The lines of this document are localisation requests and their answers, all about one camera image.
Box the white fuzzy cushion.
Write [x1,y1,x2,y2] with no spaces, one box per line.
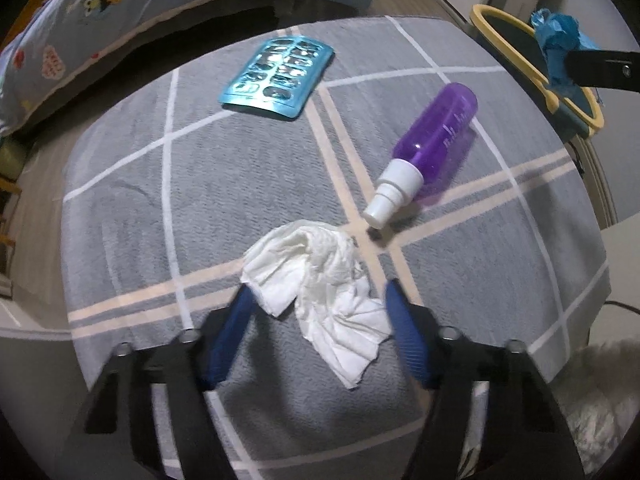
[550,340,640,476]

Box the wooden stool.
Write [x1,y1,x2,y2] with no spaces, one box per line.
[0,180,23,261]

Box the blue blister pack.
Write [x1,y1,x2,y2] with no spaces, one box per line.
[220,35,336,121]

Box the wooden headboard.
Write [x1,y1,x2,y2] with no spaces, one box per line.
[7,0,66,46]

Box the purple spray bottle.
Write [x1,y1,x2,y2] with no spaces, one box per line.
[363,82,479,227]

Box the grey bed sheet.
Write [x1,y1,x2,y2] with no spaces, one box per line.
[115,0,366,61]

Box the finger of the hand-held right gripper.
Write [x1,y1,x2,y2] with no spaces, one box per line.
[565,49,640,93]

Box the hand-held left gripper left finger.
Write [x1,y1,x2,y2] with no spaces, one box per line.
[55,284,259,480]

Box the blue wrapper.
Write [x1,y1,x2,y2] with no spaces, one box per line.
[531,8,608,96]

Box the yellow rimmed blue trash bin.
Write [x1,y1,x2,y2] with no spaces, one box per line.
[471,4,605,136]

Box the green container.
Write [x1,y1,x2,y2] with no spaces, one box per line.
[0,137,28,181]

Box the grey plaid blanket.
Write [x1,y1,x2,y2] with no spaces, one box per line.
[60,15,613,480]

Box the white tissue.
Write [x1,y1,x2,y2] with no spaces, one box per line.
[242,220,393,391]

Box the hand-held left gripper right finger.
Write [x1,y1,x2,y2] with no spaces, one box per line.
[383,279,585,480]

